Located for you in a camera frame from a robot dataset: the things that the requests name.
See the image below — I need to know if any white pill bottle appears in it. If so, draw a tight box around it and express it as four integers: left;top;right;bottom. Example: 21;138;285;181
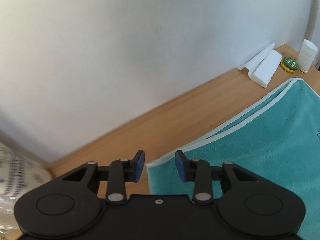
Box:
297;39;318;73

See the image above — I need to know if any water bottle right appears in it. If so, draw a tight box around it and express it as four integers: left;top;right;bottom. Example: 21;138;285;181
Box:
0;194;19;236

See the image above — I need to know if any green yellow round tin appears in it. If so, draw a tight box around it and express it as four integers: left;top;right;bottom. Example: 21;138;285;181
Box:
280;57;298;74

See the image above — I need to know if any red lid travel tumbler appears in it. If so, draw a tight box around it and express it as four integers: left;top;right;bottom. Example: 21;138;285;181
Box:
1;143;53;199

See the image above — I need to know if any teal towel white trim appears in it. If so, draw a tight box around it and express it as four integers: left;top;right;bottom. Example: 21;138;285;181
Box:
145;77;320;240

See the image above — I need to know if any folded white tissue paper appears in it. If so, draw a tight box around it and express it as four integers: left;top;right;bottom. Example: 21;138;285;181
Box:
237;43;282;88

